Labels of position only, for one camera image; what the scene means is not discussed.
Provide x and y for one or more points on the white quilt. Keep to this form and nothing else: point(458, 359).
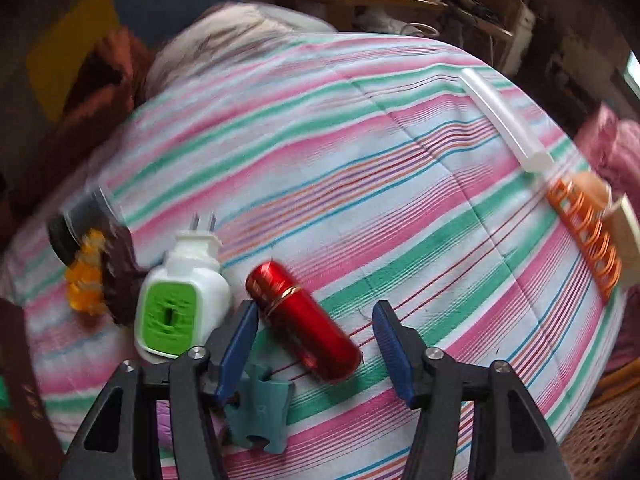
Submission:
point(225, 35)

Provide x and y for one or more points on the cluttered wooden desk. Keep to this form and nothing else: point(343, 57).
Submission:
point(490, 15)

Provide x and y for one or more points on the wicker basket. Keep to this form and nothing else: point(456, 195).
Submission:
point(610, 430)

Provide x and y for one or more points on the beige block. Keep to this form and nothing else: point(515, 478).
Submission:
point(625, 230)

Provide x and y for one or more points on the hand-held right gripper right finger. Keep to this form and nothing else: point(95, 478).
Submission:
point(395, 345)

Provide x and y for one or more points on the black cylinder cap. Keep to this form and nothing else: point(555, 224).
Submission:
point(70, 230)

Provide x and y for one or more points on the translucent white glue stick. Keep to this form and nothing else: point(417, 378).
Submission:
point(500, 115)

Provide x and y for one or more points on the pink cloth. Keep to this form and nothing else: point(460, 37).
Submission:
point(615, 145)

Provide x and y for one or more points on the red metal cylinder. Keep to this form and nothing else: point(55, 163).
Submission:
point(310, 325)

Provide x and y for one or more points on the orange spiral rack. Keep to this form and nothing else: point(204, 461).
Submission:
point(580, 225)

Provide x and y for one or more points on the teal puzzle piece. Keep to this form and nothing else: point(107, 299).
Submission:
point(260, 410)

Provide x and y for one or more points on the white green plug adapter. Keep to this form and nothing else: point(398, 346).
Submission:
point(185, 280)

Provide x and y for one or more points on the brown blanket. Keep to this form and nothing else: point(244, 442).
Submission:
point(95, 110)

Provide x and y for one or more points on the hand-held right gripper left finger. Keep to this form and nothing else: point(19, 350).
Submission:
point(235, 345)

